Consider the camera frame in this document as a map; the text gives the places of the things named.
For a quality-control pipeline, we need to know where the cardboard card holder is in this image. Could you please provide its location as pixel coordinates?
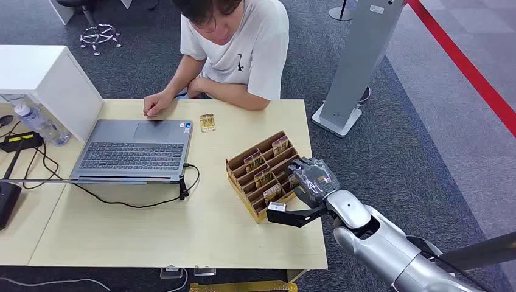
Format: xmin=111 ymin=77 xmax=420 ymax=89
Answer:
xmin=225 ymin=131 xmax=307 ymax=224

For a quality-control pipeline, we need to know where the black adapter cable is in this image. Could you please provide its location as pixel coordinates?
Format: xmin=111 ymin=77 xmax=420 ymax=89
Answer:
xmin=22 ymin=141 xmax=61 ymax=190

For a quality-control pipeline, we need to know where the white furniture panel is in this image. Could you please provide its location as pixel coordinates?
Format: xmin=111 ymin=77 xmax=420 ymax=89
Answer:
xmin=48 ymin=0 xmax=77 ymax=26

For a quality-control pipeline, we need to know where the grey laptop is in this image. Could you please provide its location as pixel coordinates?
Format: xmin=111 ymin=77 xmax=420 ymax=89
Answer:
xmin=0 ymin=119 xmax=194 ymax=186

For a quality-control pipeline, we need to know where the grey kiosk stand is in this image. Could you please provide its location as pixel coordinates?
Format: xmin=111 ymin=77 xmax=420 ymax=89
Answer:
xmin=311 ymin=0 xmax=406 ymax=139

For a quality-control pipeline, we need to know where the black laptop cable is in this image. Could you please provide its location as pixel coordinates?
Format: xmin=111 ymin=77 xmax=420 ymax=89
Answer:
xmin=70 ymin=163 xmax=201 ymax=209

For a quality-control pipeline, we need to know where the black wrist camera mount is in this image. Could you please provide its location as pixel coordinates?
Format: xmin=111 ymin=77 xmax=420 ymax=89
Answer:
xmin=266 ymin=201 xmax=328 ymax=229

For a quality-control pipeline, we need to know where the chrome stanchion post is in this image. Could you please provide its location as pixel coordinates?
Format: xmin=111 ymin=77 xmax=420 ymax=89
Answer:
xmin=407 ymin=231 xmax=516 ymax=279

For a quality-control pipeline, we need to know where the red barrier belt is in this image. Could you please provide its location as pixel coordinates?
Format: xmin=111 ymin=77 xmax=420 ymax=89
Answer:
xmin=405 ymin=0 xmax=516 ymax=138

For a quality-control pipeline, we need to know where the round stanchion base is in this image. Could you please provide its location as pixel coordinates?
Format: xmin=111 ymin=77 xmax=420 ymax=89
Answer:
xmin=328 ymin=0 xmax=355 ymax=22

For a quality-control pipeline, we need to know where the person's right hand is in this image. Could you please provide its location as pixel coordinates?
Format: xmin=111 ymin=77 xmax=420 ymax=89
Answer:
xmin=143 ymin=91 xmax=176 ymax=119

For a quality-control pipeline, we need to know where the clear plastic water bottle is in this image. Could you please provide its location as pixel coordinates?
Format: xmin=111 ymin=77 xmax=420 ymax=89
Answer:
xmin=11 ymin=100 xmax=72 ymax=147

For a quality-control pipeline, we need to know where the person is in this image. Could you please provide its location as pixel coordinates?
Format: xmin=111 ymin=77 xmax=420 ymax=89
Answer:
xmin=143 ymin=0 xmax=290 ymax=119

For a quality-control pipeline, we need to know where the black power adapter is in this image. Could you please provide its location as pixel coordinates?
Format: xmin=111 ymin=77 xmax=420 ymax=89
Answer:
xmin=0 ymin=131 xmax=44 ymax=153

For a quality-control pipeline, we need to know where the black desk stand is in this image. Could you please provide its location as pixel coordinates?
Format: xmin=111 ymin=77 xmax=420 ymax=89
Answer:
xmin=0 ymin=141 xmax=25 ymax=231

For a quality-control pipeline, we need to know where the person's left hand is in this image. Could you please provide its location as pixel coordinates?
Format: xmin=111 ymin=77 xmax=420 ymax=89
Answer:
xmin=186 ymin=77 xmax=208 ymax=100

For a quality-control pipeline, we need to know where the white cabinet box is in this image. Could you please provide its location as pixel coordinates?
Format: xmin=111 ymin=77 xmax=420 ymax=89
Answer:
xmin=0 ymin=45 xmax=105 ymax=142

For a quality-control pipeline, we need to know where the black round base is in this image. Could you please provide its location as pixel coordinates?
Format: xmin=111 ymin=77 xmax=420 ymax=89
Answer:
xmin=357 ymin=85 xmax=372 ymax=106

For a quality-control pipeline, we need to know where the white floor cable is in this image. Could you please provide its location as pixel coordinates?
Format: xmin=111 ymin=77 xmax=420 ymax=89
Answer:
xmin=167 ymin=269 xmax=189 ymax=292
xmin=0 ymin=277 xmax=111 ymax=292

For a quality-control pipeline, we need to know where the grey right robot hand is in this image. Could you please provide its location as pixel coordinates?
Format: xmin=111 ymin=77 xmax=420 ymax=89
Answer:
xmin=287 ymin=157 xmax=341 ymax=209

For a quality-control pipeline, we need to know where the yellow packaging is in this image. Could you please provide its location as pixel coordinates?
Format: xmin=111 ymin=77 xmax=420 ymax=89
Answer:
xmin=189 ymin=281 xmax=298 ymax=292

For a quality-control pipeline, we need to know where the office chair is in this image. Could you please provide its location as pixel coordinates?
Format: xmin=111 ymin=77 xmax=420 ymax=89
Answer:
xmin=56 ymin=0 xmax=122 ymax=57

